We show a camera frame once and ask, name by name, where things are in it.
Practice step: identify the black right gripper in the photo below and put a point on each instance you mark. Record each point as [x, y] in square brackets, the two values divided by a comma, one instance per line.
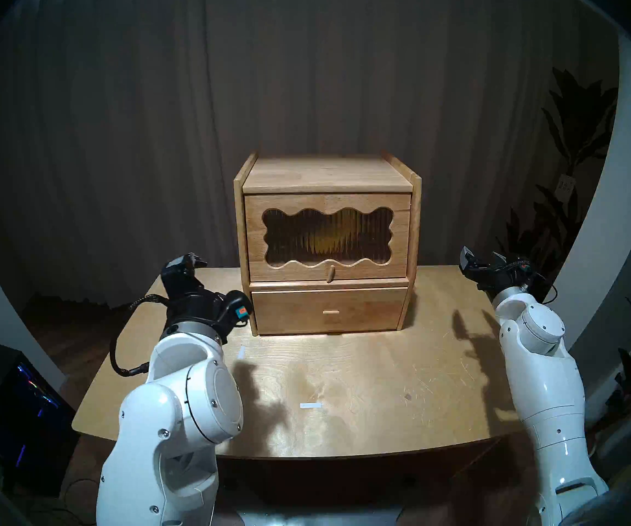
[493, 281]

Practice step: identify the wooden flip door wavy window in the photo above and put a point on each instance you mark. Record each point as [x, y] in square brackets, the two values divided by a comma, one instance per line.
[255, 240]

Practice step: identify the wooden storage cabinet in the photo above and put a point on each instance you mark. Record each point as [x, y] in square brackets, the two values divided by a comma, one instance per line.
[326, 174]

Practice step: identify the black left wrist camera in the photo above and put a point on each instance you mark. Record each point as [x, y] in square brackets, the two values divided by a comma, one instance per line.
[237, 311]

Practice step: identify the grey pleated curtain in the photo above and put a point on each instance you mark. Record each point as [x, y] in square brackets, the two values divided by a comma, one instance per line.
[321, 64]

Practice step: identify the tall dark leafy plant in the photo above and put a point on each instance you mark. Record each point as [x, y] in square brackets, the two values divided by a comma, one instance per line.
[578, 130]

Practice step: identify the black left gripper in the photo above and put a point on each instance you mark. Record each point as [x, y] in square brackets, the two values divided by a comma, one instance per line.
[195, 311]

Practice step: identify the black computer tower RGB lights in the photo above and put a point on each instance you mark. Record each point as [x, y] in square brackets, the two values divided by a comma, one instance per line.
[19, 421]

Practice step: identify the yellow towel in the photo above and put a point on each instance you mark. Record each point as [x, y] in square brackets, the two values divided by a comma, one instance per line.
[329, 240]

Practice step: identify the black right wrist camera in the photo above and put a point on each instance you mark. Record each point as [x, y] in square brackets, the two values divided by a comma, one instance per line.
[521, 268]

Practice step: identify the white plant tag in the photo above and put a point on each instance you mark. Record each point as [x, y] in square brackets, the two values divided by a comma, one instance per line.
[565, 186]

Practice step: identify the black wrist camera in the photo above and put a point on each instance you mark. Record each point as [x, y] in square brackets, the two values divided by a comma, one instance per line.
[237, 311]
[521, 268]

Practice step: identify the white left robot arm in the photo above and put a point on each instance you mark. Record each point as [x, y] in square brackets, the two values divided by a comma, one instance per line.
[184, 410]

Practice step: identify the wooden cabinet drawer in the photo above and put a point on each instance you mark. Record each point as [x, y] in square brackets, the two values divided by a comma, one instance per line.
[293, 311]

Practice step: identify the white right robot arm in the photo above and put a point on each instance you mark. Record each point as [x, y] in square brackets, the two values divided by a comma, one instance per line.
[546, 377]

